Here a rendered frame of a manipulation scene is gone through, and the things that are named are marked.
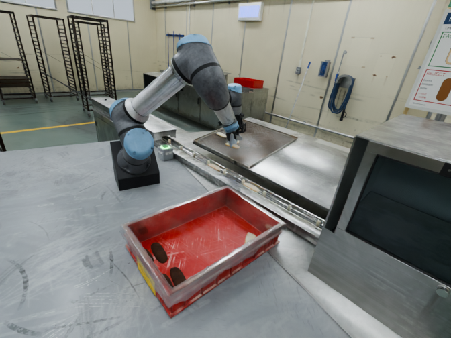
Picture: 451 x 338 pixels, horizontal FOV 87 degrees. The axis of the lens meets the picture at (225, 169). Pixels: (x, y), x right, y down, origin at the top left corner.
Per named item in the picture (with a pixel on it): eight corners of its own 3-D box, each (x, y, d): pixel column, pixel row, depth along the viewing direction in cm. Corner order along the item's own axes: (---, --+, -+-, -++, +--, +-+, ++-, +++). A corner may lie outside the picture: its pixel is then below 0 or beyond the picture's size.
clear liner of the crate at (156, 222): (120, 245, 82) (117, 223, 77) (225, 201, 112) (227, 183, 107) (168, 324, 60) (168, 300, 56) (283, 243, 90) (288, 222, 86)
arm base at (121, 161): (121, 177, 110) (122, 171, 101) (113, 147, 113) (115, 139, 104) (153, 172, 117) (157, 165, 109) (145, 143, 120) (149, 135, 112)
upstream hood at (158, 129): (91, 104, 241) (90, 96, 237) (110, 104, 253) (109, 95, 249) (154, 143, 164) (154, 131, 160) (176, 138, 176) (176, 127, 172)
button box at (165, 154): (157, 161, 151) (156, 145, 146) (168, 159, 157) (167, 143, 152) (164, 166, 146) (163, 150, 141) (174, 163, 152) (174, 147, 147)
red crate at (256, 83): (233, 84, 483) (233, 77, 478) (243, 83, 508) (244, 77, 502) (253, 88, 455) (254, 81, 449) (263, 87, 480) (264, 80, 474)
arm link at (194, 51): (113, 141, 99) (211, 61, 74) (101, 110, 101) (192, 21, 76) (135, 141, 110) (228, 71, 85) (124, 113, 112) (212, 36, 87)
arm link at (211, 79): (233, 90, 75) (243, 127, 123) (219, 60, 76) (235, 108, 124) (200, 106, 76) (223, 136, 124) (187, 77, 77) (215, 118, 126)
